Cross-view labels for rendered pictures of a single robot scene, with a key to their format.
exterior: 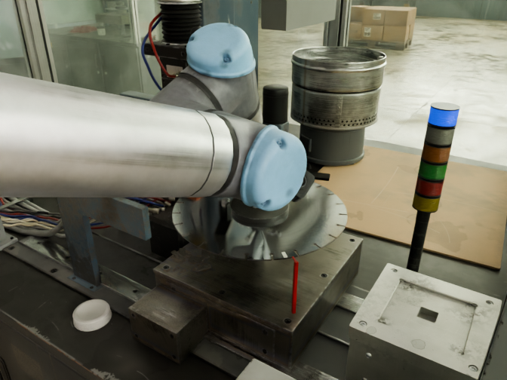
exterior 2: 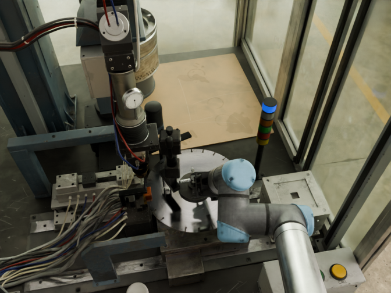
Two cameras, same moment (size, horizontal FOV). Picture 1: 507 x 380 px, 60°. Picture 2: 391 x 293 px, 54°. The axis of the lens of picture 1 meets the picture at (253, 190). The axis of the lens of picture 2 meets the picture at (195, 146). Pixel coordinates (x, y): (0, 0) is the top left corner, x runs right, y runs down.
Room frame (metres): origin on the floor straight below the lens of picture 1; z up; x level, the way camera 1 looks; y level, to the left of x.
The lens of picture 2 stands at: (0.21, 0.48, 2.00)
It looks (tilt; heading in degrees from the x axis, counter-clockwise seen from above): 50 degrees down; 317
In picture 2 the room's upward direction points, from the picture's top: straight up
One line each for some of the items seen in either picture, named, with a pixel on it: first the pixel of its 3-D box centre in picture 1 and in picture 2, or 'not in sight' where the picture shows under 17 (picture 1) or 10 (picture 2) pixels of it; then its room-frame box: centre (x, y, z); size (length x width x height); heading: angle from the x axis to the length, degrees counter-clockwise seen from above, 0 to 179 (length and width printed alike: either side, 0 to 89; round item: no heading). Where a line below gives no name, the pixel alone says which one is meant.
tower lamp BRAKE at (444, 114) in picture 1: (443, 114); (269, 105); (0.71, -0.31, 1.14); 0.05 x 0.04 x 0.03; 147
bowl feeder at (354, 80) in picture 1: (333, 107); (125, 58); (1.48, -0.28, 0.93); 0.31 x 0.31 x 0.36
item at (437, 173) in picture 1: (432, 167); (265, 125); (0.71, -0.31, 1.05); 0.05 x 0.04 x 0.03; 147
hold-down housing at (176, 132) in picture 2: not in sight; (171, 153); (0.75, 0.06, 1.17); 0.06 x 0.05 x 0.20; 48
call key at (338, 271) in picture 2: not in sight; (338, 272); (0.25, -0.14, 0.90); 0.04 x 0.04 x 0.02
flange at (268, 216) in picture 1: (259, 202); (195, 185); (0.74, -0.01, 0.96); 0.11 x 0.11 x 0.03
